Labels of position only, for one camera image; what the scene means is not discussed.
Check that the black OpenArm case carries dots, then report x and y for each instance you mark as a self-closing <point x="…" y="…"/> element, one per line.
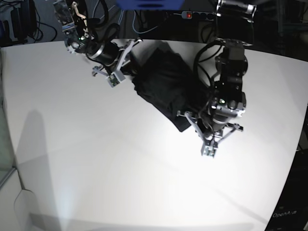
<point x="291" y="211"/>

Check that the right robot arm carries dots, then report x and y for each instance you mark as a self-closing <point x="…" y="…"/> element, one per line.
<point x="94" y="38"/>

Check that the black box left background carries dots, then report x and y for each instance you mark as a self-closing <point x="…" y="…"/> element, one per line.
<point x="24" y="20"/>

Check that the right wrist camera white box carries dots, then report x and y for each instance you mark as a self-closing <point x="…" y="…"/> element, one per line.
<point x="115" y="79"/>

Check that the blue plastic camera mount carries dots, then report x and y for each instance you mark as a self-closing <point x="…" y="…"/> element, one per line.
<point x="150" y="4"/>

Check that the white power strip red switch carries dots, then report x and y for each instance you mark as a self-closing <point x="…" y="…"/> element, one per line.
<point x="198" y="16"/>

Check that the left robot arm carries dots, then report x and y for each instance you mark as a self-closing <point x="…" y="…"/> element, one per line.
<point x="226" y="100"/>

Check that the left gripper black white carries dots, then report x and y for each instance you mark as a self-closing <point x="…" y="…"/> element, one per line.
<point x="212" y="129"/>

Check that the dark navy long-sleeve shirt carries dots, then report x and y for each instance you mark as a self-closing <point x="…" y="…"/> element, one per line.
<point x="167" y="82"/>

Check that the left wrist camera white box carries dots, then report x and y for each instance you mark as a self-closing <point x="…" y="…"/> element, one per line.
<point x="208" y="150"/>

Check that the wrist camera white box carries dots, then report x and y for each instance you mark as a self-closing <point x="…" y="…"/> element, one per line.
<point x="208" y="150"/>
<point x="115" y="79"/>

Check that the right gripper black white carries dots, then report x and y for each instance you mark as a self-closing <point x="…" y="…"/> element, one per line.
<point x="112" y="58"/>

